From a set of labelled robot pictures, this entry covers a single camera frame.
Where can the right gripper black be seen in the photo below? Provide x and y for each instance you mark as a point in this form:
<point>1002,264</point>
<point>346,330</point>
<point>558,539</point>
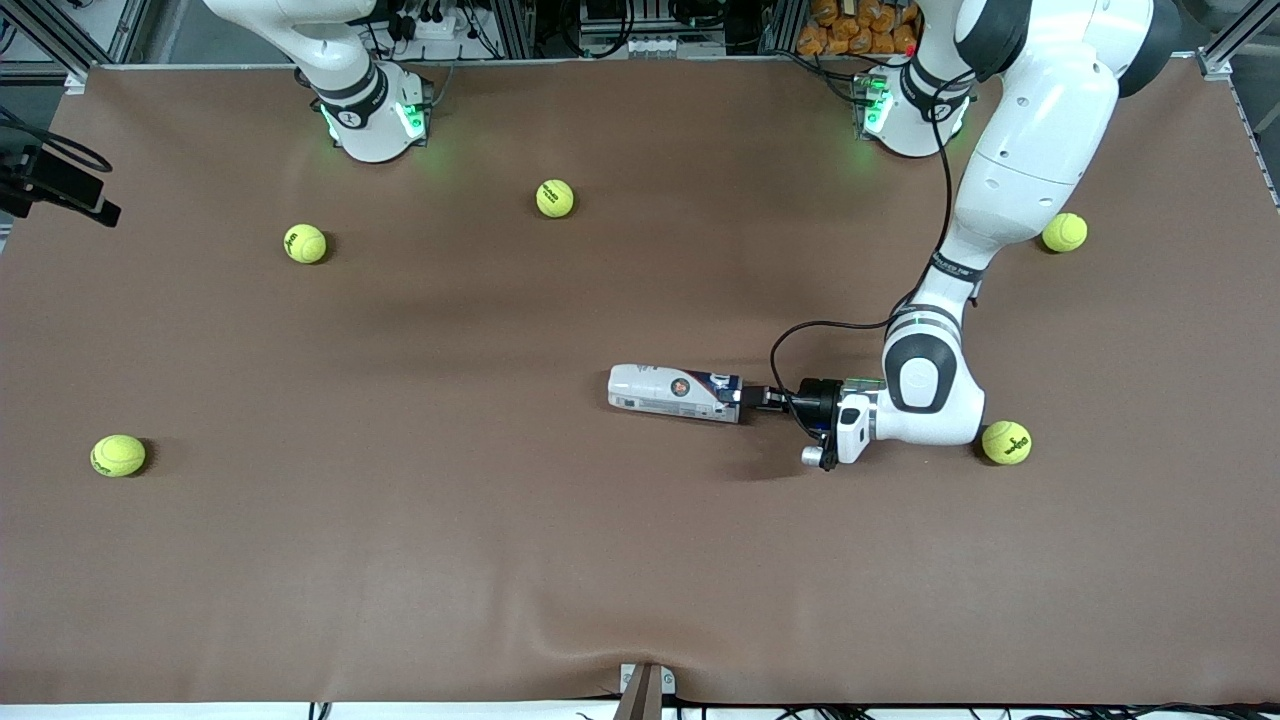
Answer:
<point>52,180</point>

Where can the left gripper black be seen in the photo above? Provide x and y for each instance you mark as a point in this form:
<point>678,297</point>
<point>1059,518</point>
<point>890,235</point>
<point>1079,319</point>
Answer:
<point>818,400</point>

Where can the white blue tennis ball can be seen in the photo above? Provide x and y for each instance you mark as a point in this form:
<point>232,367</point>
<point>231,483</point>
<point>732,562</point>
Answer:
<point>670,393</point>

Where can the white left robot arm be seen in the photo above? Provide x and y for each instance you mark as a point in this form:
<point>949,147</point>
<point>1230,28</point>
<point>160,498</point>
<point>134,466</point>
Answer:
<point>1030,150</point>

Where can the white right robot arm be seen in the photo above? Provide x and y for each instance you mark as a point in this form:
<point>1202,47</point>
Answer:
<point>370,130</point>

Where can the yellow tennis ball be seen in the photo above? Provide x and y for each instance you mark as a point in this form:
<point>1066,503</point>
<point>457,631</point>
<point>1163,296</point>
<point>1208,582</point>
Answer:
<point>1008,443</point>
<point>305,243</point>
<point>1068,233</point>
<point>555,198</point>
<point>118,455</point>

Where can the brown table mat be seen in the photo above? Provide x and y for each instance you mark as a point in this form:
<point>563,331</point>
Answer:
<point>640,560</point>

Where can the long white power strip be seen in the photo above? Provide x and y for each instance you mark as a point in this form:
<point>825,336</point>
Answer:
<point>650,46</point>

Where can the bag of orange items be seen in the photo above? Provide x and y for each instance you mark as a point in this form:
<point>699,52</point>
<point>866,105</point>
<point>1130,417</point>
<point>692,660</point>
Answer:
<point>860,30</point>

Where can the black equipment box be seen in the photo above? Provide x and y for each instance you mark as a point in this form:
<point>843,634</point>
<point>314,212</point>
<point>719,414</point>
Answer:
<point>620,12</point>

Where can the metal table corner bracket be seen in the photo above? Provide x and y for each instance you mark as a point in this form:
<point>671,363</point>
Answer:
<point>1218,67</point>
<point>76,82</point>

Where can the aluminium frame strut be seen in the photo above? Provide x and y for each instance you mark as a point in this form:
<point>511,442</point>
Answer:
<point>80,35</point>
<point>1240,38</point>

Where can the grey metal mount bracket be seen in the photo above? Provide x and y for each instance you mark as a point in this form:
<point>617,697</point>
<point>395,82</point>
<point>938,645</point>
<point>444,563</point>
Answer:
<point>645,690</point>

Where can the aluminium frame post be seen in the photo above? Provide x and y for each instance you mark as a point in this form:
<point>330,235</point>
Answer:
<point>778,25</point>
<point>515,28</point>

